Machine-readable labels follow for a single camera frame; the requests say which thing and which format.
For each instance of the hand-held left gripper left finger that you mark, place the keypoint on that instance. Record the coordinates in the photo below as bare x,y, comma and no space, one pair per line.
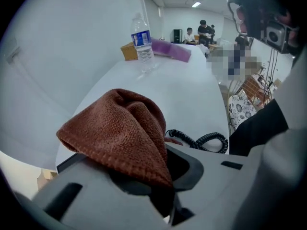
100,207

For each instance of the brown cloth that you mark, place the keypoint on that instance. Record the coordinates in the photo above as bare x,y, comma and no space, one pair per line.
115,133

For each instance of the person's black clothing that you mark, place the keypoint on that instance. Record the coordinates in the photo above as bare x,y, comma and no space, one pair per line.
259,126

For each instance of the head-mounted camera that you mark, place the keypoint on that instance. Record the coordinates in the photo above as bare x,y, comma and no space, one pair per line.
275,35

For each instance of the ceiling light panel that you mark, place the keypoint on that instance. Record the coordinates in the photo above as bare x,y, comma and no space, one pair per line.
196,4

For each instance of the clear plastic water bottle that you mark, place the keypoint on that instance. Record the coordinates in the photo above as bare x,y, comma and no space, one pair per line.
142,51

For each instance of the purple cloth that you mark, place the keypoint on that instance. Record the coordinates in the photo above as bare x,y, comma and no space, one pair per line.
170,49

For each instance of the floral seat cushion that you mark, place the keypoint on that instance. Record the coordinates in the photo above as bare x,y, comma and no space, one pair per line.
239,110

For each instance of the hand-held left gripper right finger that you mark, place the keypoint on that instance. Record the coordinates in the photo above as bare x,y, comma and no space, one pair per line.
211,190

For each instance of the wicker basket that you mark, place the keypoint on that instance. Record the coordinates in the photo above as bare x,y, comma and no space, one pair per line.
129,53

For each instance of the black cabinet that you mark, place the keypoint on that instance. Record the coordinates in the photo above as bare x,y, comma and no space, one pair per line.
177,36

